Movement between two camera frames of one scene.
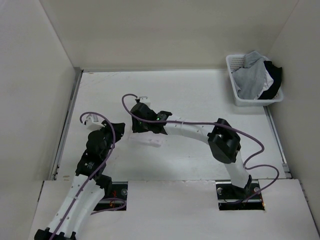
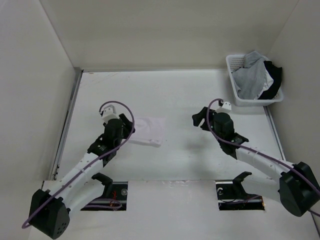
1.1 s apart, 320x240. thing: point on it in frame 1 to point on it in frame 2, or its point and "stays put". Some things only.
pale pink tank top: [147, 138] stays put
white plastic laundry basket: [236, 61] stays put
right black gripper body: [140, 126] to [212, 124]
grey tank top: [249, 80] stays put
